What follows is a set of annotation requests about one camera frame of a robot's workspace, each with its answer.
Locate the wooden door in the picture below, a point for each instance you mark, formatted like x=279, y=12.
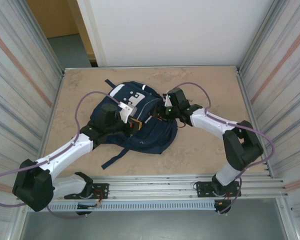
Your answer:
x=57, y=17

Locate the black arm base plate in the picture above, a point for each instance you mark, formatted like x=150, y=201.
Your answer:
x=203, y=187
x=100, y=191

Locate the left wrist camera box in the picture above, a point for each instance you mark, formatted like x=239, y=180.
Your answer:
x=127, y=111

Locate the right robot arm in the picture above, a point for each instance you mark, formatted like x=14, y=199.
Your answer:
x=242, y=147

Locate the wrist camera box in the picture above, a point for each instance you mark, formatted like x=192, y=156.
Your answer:
x=168, y=101
x=127, y=111

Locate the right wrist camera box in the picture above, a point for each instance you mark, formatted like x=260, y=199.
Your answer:
x=168, y=101

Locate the navy blue backpack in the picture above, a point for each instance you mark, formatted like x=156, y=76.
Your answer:
x=150, y=135

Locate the aluminium rail frame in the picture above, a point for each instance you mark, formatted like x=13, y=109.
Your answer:
x=152, y=183

